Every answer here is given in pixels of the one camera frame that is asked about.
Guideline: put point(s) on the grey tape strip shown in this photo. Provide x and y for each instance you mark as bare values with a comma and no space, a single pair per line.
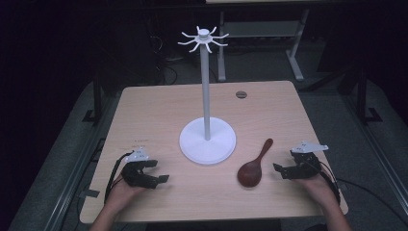
91,193

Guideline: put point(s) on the white metal desk frame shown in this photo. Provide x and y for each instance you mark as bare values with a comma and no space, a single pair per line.
296,61

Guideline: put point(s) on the black metal stand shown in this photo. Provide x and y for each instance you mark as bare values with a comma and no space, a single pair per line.
362,102
97,102

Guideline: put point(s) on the grey round table grommet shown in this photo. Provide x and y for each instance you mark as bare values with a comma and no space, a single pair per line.
241,94

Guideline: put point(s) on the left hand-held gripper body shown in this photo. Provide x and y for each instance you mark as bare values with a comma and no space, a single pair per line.
136,174

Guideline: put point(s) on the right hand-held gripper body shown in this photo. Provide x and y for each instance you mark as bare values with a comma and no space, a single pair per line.
306,165

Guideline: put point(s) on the brown wooden spoon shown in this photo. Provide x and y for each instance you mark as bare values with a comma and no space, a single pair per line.
250,173

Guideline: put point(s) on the person's left hand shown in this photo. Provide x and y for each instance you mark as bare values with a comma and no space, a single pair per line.
123,194

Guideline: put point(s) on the person's right hand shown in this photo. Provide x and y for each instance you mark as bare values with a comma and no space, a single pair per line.
320,191

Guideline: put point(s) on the white hook rack stand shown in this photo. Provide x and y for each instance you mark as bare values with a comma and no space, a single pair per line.
206,96

